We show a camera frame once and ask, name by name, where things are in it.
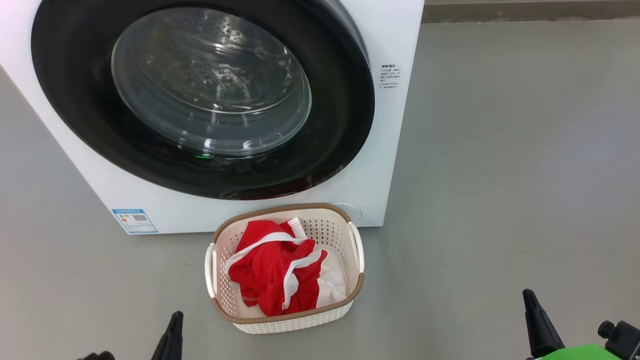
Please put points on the red and white garment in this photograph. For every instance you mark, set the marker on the red and white garment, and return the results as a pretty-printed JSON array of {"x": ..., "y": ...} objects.
[{"x": 265, "y": 275}]

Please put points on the round white filter cover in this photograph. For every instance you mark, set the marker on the round white filter cover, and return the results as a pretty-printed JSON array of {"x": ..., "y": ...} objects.
[{"x": 354, "y": 210}]

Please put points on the printed warning text label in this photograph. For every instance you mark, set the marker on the printed warning text label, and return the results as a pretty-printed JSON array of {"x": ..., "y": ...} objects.
[{"x": 389, "y": 76}]

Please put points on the black washer door with glass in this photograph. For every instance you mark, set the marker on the black washer door with glass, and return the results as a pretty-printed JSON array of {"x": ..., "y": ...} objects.
[{"x": 75, "y": 100}]

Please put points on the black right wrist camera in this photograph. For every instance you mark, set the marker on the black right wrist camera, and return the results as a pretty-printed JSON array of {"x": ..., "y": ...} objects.
[{"x": 625, "y": 342}]

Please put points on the cream laundry basket brown rim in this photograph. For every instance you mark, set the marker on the cream laundry basket brown rim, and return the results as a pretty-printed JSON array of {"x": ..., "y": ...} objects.
[{"x": 225, "y": 300}]

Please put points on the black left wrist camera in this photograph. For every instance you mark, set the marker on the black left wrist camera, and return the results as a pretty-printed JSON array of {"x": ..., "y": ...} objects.
[{"x": 97, "y": 356}]

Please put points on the white front-load washing machine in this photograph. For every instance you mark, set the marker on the white front-load washing machine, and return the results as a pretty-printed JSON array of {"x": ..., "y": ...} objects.
[{"x": 395, "y": 40}]

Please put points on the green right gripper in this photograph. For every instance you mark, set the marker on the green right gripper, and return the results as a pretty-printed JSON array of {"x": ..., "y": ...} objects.
[{"x": 580, "y": 353}]

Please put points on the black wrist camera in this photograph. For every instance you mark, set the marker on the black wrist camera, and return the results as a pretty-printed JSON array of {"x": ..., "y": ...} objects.
[
  {"x": 625, "y": 342},
  {"x": 97, "y": 356}
]

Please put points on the blue energy label sticker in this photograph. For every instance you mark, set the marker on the blue energy label sticker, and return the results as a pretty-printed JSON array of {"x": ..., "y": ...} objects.
[{"x": 135, "y": 221}]

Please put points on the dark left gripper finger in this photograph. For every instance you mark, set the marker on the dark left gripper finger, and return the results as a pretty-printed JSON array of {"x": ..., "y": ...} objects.
[{"x": 171, "y": 340}]

